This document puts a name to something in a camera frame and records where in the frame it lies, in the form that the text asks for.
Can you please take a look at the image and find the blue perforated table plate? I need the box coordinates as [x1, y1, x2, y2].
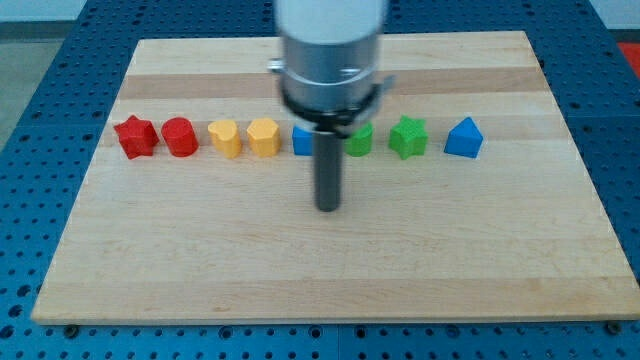
[1, 0, 639, 359]

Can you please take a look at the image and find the green half-round block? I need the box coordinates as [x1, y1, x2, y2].
[344, 123, 374, 157]

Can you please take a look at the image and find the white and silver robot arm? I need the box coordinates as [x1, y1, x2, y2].
[270, 0, 395, 138]

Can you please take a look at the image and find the wooden board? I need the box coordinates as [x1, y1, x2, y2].
[32, 31, 639, 326]

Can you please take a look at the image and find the yellow heart block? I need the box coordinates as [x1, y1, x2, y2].
[207, 119, 242, 159]

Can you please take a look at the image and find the blue cube block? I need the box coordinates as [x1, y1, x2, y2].
[291, 126, 313, 156]

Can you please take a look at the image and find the red cylinder block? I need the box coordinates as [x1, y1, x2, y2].
[161, 117, 199, 157]

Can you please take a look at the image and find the blue triangle block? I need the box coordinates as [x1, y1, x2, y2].
[444, 117, 484, 158]

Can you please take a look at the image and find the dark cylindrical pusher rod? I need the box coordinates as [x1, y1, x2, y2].
[312, 132, 343, 212]

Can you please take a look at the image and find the green star block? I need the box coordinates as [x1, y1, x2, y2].
[388, 115, 429, 160]

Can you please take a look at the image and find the yellow pentagon block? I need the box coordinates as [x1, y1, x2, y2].
[247, 118, 281, 157]

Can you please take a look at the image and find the red star block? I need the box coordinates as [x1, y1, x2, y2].
[114, 115, 159, 160]

